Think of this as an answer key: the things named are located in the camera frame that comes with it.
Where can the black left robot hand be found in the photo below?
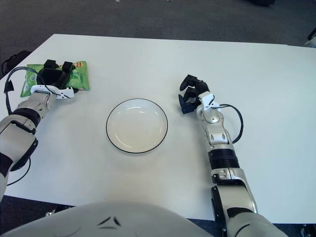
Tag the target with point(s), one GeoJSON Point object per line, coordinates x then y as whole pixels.
{"type": "Point", "coordinates": [53, 77]}

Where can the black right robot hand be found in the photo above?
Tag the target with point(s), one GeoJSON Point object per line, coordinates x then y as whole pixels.
{"type": "Point", "coordinates": [191, 95]}

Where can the green snack bag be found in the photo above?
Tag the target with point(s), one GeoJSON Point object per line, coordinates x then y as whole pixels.
{"type": "Point", "coordinates": [81, 79]}

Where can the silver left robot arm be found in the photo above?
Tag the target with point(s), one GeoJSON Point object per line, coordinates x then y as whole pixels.
{"type": "Point", "coordinates": [37, 103]}

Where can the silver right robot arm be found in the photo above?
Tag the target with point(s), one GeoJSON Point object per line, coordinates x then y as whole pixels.
{"type": "Point", "coordinates": [217, 138]}

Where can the black bag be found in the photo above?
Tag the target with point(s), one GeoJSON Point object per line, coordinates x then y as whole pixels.
{"type": "Point", "coordinates": [17, 58]}

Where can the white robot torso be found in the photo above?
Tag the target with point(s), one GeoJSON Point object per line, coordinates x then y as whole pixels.
{"type": "Point", "coordinates": [111, 222]}

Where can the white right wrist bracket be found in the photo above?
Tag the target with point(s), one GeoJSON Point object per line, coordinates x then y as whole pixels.
{"type": "Point", "coordinates": [206, 100]}

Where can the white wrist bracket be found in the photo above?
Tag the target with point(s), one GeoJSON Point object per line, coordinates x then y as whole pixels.
{"type": "Point", "coordinates": [64, 93]}
{"type": "Point", "coordinates": [206, 100]}

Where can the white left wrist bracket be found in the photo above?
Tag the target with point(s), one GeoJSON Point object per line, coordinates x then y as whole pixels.
{"type": "Point", "coordinates": [64, 93]}

